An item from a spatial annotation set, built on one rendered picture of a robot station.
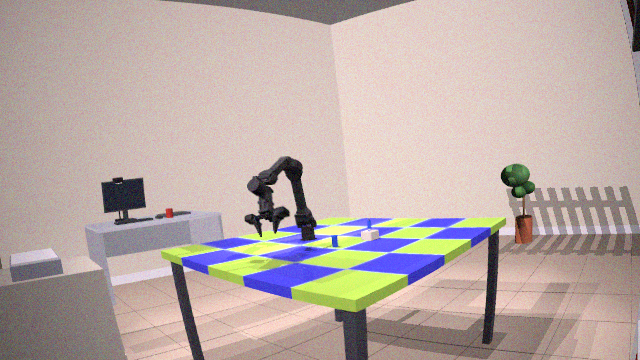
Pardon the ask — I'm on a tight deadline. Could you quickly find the white square block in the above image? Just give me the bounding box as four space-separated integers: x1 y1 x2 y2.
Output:
361 229 379 241

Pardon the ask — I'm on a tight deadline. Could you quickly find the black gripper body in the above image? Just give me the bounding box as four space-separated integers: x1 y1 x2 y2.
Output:
245 197 290 224

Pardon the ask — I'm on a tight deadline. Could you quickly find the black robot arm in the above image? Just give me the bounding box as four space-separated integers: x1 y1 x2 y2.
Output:
247 156 317 241

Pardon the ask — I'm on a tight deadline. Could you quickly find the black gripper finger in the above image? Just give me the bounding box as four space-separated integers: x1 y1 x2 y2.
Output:
272 214 285 235
249 220 262 237

